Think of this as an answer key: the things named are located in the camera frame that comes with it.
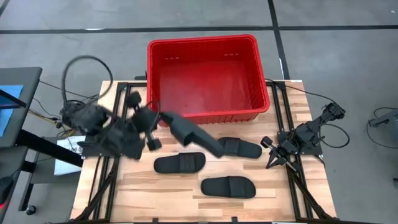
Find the thin black cable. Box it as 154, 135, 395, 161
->
264, 78, 336, 105
39, 80, 97, 100

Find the black stand frame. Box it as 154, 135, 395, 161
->
14, 129, 85, 212

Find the black aluminium extrusion frame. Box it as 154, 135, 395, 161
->
74, 81, 149, 222
266, 80, 335, 222

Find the grey metal stand foot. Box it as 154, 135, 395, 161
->
368, 108, 398, 128

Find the dark grey desk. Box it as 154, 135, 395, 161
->
0, 146, 29, 224

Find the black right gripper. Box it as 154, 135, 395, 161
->
260, 136, 302, 173

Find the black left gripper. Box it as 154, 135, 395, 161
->
126, 91, 167, 152

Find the red plastic bin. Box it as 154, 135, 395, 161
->
146, 34, 271, 126

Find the black slide sandal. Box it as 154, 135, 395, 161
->
217, 136, 263, 159
200, 175, 257, 199
153, 151, 206, 174
160, 111, 225, 159

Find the yellow cable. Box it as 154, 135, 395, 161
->
28, 108, 77, 138

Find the black floor cable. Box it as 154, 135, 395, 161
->
366, 107, 398, 149

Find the white paper sheet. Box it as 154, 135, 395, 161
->
54, 136, 86, 177

